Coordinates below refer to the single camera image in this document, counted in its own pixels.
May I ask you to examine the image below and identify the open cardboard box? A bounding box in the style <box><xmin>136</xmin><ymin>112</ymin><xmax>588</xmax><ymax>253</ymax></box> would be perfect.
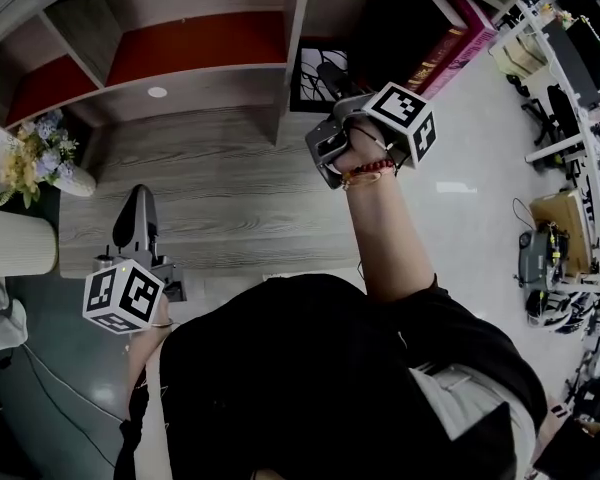
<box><xmin>529</xmin><ymin>189</ymin><xmax>597</xmax><ymax>278</ymax></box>

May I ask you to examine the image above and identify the person's right hand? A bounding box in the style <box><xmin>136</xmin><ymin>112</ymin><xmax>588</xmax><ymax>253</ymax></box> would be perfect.
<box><xmin>329</xmin><ymin>119</ymin><xmax>397</xmax><ymax>175</ymax></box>

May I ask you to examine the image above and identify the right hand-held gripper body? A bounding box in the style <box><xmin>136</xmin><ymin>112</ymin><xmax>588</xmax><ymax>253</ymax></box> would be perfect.
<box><xmin>304</xmin><ymin>81</ymin><xmax>439</xmax><ymax>192</ymax></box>

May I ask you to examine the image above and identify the black computer monitor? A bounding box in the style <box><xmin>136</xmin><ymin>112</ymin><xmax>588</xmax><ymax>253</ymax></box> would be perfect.
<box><xmin>566</xmin><ymin>16</ymin><xmax>600</xmax><ymax>90</ymax></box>
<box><xmin>541</xmin><ymin>19</ymin><xmax>599</xmax><ymax>105</ymax></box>

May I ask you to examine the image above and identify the long white office desk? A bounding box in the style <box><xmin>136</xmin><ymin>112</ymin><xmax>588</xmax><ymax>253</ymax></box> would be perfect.
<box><xmin>488</xmin><ymin>0</ymin><xmax>600</xmax><ymax>295</ymax></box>

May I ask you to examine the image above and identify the white paper sheet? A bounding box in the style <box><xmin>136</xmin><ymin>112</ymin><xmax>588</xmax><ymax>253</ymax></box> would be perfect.
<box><xmin>435</xmin><ymin>181</ymin><xmax>478</xmax><ymax>195</ymax></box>

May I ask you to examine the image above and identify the person's left forearm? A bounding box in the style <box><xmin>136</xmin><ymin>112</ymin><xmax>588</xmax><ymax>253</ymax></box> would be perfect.
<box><xmin>126</xmin><ymin>295</ymin><xmax>174</xmax><ymax>420</ymax></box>

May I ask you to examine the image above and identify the black framed branch picture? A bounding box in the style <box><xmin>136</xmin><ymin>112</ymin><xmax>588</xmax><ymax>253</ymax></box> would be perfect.
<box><xmin>289</xmin><ymin>39</ymin><xmax>352</xmax><ymax>115</ymax></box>

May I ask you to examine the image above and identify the black office chair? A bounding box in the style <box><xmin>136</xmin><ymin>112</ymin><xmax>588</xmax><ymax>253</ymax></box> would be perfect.
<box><xmin>521</xmin><ymin>84</ymin><xmax>582</xmax><ymax>148</ymax></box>

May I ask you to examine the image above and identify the black wheeled machine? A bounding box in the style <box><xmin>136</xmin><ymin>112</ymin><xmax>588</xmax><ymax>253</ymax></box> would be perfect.
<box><xmin>518</xmin><ymin>226</ymin><xmax>565</xmax><ymax>285</ymax></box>

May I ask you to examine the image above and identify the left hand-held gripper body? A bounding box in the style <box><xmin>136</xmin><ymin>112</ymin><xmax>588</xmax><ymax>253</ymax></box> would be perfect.
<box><xmin>82</xmin><ymin>245</ymin><xmax>187</xmax><ymax>336</ymax></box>

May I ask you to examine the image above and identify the person's black and white top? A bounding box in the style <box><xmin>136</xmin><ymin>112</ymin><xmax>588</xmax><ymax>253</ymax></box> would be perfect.
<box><xmin>113</xmin><ymin>272</ymin><xmax>549</xmax><ymax>480</ymax></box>

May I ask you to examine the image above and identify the yellow and blue flower bouquet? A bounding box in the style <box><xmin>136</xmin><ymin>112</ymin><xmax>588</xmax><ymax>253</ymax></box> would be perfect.
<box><xmin>0</xmin><ymin>108</ymin><xmax>82</xmax><ymax>210</ymax></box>

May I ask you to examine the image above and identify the red beaded bracelet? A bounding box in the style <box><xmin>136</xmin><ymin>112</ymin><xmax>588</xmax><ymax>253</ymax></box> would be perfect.
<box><xmin>339</xmin><ymin>157</ymin><xmax>399</xmax><ymax>190</ymax></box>

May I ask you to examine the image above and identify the row of dark red books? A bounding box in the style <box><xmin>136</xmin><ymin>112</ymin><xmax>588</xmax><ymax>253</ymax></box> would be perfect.
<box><xmin>418</xmin><ymin>0</ymin><xmax>500</xmax><ymax>103</ymax></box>

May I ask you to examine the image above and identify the person's right forearm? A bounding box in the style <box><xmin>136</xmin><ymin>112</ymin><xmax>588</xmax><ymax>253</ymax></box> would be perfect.
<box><xmin>344</xmin><ymin>174</ymin><xmax>440</xmax><ymax>310</ymax></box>

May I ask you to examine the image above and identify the dark red book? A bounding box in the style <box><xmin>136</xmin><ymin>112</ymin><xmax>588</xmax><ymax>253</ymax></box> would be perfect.
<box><xmin>403</xmin><ymin>0</ymin><xmax>470</xmax><ymax>95</ymax></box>

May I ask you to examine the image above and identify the white cable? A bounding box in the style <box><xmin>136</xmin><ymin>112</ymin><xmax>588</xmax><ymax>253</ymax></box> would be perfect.
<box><xmin>21</xmin><ymin>344</ymin><xmax>125</xmax><ymax>423</ymax></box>

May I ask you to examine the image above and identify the white ribbed vase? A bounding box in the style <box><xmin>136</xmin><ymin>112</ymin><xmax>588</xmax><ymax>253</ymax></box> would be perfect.
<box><xmin>53</xmin><ymin>164</ymin><xmax>98</xmax><ymax>199</ymax></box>

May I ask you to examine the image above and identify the pile of black and white gear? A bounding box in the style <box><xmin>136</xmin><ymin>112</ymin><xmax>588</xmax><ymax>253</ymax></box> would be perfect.
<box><xmin>523</xmin><ymin>286</ymin><xmax>600</xmax><ymax>335</ymax></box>

